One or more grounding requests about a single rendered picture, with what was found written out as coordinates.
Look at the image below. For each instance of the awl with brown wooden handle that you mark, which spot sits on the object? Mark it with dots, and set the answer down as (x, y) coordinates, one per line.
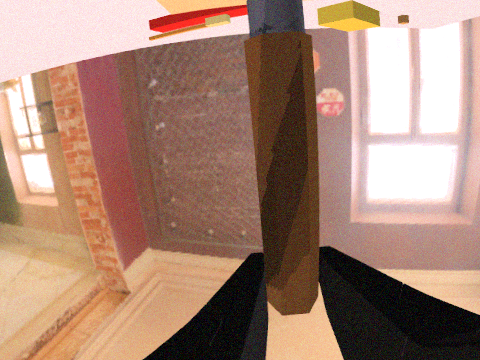
(282, 91)

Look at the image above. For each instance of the thin orange rod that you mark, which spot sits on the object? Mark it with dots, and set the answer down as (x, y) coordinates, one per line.
(177, 31)

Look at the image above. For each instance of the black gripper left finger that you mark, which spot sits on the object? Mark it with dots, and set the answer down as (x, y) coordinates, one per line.
(233, 325)

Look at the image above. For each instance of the tan wooden floor panel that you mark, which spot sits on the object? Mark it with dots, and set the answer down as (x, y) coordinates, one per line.
(177, 6)

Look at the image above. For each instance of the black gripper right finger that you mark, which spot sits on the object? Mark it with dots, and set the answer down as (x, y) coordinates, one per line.
(376, 317)

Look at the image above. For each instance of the yellow rectangular block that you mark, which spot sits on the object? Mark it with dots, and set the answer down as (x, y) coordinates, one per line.
(348, 16)

